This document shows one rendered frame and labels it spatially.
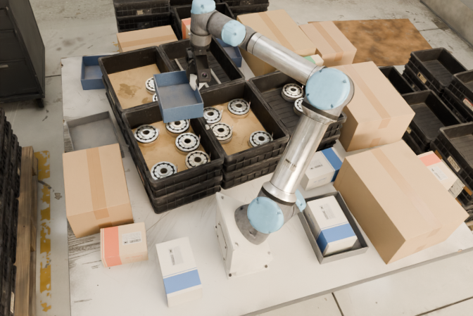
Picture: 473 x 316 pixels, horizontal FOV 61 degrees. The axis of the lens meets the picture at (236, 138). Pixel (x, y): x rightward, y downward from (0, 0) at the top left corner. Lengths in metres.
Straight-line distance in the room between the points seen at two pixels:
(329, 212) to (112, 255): 0.83
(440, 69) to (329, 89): 2.30
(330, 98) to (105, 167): 0.93
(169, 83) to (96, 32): 2.37
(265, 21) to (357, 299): 1.62
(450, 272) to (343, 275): 1.19
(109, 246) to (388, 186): 1.08
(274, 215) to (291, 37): 1.29
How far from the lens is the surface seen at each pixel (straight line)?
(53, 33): 4.02
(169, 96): 1.60
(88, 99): 2.19
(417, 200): 1.70
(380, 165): 1.75
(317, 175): 1.76
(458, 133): 2.68
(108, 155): 1.70
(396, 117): 2.00
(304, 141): 1.19
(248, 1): 3.35
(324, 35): 2.45
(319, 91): 1.16
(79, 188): 1.63
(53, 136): 3.05
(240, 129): 1.82
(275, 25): 2.37
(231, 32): 1.30
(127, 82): 2.05
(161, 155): 1.71
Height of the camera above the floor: 2.15
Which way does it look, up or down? 48 degrees down
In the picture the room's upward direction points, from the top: 7 degrees clockwise
